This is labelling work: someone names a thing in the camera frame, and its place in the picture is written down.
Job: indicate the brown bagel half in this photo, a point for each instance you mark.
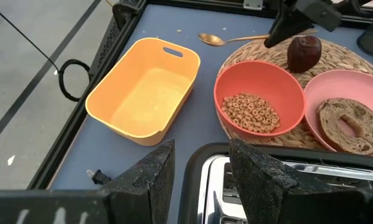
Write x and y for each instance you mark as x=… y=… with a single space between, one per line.
x=332 y=124

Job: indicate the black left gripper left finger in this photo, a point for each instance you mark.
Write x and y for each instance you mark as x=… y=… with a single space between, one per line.
x=127 y=202

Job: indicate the toasted oat cereal heap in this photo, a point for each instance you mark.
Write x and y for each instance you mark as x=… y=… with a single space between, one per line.
x=251 y=113

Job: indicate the gold metal spoon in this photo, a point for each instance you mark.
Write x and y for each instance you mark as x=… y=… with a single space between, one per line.
x=212 y=39

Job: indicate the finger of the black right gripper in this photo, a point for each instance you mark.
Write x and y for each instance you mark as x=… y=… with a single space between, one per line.
x=286 y=28

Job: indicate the silver metal bracket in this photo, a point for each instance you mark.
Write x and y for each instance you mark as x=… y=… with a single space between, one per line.
x=253 y=3

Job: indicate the pink plastic plate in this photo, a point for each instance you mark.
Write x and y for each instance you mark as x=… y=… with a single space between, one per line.
x=345 y=84

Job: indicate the round woven straw placemat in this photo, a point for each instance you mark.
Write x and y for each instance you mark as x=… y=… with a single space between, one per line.
x=261 y=53

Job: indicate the coral plastic bowl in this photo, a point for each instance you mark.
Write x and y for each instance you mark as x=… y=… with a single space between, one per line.
x=257 y=77

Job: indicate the dark red fruit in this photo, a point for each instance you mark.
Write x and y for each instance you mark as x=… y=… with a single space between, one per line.
x=304 y=54

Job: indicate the black two-slot toaster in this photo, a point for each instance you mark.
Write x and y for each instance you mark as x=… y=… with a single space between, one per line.
x=205 y=186

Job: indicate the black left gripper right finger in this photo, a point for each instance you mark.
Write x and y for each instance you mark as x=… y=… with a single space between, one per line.
x=282 y=199

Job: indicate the yellow plastic bin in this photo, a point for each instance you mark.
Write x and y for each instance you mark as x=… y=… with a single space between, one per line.
x=142 y=99

